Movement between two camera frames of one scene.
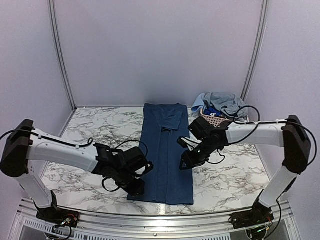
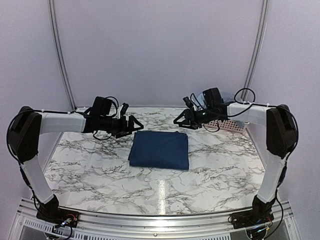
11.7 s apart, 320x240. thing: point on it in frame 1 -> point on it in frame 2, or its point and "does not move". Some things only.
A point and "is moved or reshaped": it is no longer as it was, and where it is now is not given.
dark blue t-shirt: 165,183 is moved or reshaped
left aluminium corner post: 60,52 does not move
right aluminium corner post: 260,37 does not move
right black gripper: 191,162 -> 185,122
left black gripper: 134,191 -> 124,130
